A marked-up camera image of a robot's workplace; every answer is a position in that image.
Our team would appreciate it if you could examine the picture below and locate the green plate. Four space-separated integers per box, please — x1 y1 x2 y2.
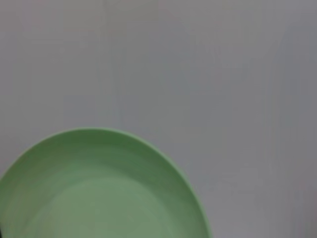
0 127 213 238

